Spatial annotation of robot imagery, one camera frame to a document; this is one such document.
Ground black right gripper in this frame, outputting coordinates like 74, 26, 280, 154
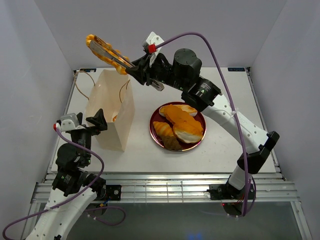
125, 53, 187, 92

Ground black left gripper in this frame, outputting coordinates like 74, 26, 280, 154
74, 107, 108, 165

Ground long braided orange bread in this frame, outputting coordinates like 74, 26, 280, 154
86, 34, 134, 75

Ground metal serving tongs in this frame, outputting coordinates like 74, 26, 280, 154
85, 31, 164, 91

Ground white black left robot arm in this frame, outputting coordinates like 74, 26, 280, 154
27, 109, 108, 240

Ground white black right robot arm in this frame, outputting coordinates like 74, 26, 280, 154
125, 48, 280, 199

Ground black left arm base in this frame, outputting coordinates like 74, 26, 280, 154
97, 185, 122, 202

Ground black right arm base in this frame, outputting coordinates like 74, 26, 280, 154
206, 183, 241, 200

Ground white paper bag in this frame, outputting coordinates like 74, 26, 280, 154
74, 69, 135, 152

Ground flat orange oval bread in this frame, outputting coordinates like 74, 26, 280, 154
164, 109, 204, 132

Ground flat toasted white bread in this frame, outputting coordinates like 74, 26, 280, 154
158, 104, 198, 117

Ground blue label sticker left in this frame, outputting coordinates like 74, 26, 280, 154
79, 68, 97, 73

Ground blue label sticker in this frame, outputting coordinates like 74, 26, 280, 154
79, 68, 97, 73
227, 67, 246, 72

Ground dark red round plate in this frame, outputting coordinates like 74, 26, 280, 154
149, 101, 207, 152

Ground striped golden croissant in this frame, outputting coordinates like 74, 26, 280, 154
152, 121, 175, 137

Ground dark brown croissant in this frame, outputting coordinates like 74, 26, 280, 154
161, 135, 183, 151

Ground large round orange bun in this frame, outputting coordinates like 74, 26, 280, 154
173, 122, 203, 144

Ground blue label sticker right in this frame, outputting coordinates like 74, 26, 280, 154
227, 67, 246, 72

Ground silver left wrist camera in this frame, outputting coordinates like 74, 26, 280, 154
53, 113, 82, 132

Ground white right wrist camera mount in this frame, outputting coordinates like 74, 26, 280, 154
142, 31, 164, 67

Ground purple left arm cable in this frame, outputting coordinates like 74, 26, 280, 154
1, 124, 127, 240

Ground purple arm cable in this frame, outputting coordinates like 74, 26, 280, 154
154, 32, 257, 218
1, 124, 127, 240

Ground aluminium front frame rail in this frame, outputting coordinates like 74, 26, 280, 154
31, 172, 301, 204

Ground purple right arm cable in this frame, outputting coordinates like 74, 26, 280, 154
154, 32, 257, 218

